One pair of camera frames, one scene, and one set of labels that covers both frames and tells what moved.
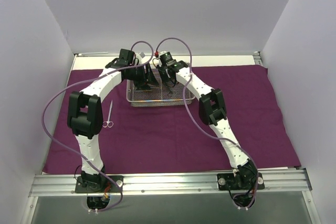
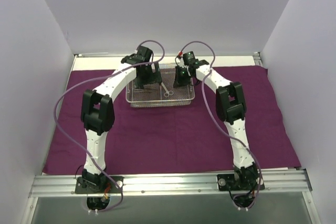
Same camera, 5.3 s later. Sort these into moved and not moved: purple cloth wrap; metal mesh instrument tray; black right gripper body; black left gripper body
Moved: black right gripper body
Not moved: metal mesh instrument tray; black left gripper body; purple cloth wrap
